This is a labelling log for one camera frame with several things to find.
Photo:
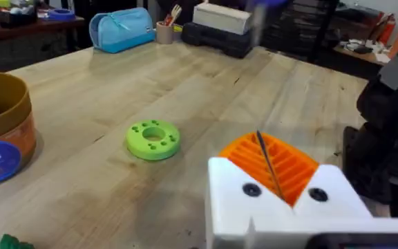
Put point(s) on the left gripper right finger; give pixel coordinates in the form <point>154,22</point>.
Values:
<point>333,193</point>

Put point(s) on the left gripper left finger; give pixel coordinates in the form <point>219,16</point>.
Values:
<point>231,193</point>

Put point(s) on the green toy vegetable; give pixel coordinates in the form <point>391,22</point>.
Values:
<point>12,242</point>

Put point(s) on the green disc with holes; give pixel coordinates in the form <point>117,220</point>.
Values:
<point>157,148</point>

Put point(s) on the cluttered wooden desk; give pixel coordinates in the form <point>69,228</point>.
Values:
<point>361,53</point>

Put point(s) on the black tool case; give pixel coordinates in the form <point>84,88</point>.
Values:
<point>216,41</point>

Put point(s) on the beige cup with utensils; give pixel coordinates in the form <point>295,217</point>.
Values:
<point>164,32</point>

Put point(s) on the white oblong box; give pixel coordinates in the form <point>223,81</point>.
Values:
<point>219,17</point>

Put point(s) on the light blue zip bag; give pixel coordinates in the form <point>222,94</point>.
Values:
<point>123,31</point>

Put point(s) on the brown toy tub blue label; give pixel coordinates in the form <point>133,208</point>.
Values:
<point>5,128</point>

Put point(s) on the blue round tape roll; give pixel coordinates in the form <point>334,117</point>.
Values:
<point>61,14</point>

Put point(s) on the dark wooden side table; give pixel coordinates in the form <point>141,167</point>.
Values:
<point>19,31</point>

